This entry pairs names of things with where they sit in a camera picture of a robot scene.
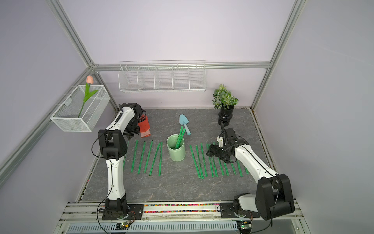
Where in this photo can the aluminium front rail frame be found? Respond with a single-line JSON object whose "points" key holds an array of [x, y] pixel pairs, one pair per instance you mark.
{"points": [[190, 211]]}

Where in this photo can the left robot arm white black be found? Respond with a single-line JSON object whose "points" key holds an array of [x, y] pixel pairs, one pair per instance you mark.
{"points": [[113, 148]]}

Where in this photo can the green plant in black pot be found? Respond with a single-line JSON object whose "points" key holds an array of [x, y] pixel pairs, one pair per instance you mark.
{"points": [[225, 102]]}

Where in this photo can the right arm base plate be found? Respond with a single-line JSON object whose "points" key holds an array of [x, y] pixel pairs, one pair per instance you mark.
{"points": [[227, 210]]}

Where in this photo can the white vented cable duct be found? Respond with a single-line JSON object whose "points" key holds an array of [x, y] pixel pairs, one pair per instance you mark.
{"points": [[152, 227]]}

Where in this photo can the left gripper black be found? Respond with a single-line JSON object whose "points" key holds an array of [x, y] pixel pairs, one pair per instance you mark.
{"points": [[128, 133]]}

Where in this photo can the pink artificial tulip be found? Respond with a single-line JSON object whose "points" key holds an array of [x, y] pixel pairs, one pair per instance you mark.
{"points": [[88, 94]]}

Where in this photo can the red work glove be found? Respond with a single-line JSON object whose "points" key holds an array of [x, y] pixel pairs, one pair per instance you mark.
{"points": [[144, 126]]}

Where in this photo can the white mesh side basket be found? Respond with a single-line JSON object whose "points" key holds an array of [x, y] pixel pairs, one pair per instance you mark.
{"points": [[66, 115]]}

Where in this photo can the light blue garden trowel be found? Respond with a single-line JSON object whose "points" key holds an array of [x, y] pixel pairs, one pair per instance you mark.
{"points": [[184, 121]]}

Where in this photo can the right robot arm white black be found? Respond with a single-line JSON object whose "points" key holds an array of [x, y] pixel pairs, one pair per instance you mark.
{"points": [[274, 197]]}

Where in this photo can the twelfth green straw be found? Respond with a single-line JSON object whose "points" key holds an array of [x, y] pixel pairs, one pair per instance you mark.
{"points": [[160, 158]]}

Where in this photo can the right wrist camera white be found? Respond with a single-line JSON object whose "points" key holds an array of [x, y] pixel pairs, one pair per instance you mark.
{"points": [[221, 141]]}

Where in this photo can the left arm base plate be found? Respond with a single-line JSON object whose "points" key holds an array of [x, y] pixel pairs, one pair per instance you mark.
{"points": [[134, 212]]}

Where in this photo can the light green metal cup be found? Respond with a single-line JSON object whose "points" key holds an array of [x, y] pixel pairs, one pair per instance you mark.
{"points": [[176, 154]]}

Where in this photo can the sixteenth green straw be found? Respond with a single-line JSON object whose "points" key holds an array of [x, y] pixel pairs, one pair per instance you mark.
{"points": [[134, 156]]}

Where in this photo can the thirteenth green straw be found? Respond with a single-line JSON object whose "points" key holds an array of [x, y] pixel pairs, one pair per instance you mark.
{"points": [[154, 159]]}

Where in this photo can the fifteenth green straw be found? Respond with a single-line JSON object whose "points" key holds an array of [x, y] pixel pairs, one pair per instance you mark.
{"points": [[141, 159]]}

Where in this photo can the fourteenth green straw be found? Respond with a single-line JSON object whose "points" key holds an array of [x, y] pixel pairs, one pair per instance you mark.
{"points": [[148, 156]]}

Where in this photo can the white wire wall shelf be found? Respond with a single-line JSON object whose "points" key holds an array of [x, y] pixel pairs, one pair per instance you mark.
{"points": [[162, 76]]}

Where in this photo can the bundle of green wrapped straws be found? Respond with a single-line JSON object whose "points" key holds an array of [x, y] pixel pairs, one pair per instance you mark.
{"points": [[180, 137]]}

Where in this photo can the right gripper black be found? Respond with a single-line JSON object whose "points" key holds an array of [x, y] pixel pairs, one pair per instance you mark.
{"points": [[215, 147]]}

